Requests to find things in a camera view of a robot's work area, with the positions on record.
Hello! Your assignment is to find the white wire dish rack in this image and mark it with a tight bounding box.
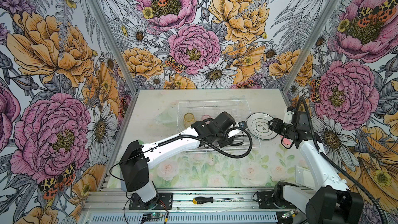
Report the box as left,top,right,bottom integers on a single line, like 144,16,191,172
176,100,261,152

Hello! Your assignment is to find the white green rim plate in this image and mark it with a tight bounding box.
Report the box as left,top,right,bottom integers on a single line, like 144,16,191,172
246,113,277,141

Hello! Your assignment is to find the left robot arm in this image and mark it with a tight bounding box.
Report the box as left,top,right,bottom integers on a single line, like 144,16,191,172
118,112,253,205

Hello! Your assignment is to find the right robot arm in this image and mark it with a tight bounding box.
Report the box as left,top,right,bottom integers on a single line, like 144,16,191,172
268,111,364,224

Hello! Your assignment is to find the white square dish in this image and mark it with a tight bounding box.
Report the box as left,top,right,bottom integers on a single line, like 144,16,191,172
295,166,315,189

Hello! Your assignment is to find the pink glass cup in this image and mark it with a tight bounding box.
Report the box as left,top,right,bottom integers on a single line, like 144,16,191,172
201,115,212,121

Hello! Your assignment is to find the yellow glass cup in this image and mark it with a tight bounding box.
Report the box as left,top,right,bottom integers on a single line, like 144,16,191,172
183,113,196,128

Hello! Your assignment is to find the black yellow screwdriver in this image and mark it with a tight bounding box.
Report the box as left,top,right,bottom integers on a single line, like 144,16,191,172
192,197,244,205

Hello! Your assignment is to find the white vented panel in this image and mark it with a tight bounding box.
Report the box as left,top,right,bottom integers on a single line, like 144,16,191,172
86,212,278,224

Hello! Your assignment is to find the green circuit board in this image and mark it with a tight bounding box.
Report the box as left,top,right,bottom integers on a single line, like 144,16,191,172
141,213,167,224

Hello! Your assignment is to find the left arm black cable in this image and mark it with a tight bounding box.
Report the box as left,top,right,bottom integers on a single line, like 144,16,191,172
109,125,254,181

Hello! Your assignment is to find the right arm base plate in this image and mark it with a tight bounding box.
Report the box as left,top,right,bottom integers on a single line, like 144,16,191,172
255,191,279,209

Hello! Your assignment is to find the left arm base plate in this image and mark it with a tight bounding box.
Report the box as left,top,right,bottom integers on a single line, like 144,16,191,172
128,193,174,211

